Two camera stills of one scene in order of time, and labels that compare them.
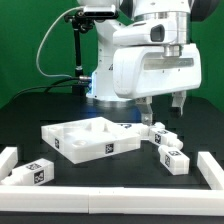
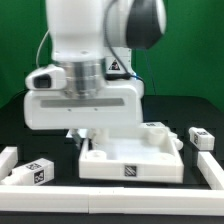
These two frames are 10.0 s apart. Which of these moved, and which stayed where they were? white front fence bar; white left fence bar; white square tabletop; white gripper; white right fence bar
Moved: white square tabletop; white gripper
Stayed: white front fence bar; white right fence bar; white left fence bar
